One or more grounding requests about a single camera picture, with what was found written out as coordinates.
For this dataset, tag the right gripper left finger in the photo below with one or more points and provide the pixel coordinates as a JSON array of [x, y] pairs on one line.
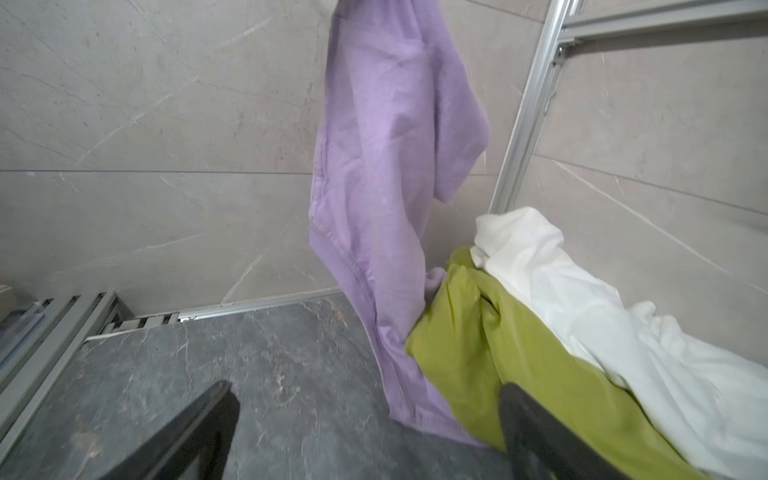
[[195, 444]]

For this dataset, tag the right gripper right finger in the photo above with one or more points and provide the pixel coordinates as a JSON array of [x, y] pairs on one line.
[[539, 446]]

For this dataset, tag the purple cloth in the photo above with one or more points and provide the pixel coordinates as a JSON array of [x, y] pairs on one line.
[[402, 129]]

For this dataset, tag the green cloth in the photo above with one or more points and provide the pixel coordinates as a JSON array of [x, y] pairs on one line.
[[475, 337]]

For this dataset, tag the white cloth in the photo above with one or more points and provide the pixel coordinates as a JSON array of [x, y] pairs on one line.
[[710, 403]]

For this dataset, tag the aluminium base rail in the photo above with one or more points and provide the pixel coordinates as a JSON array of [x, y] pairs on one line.
[[40, 345]]

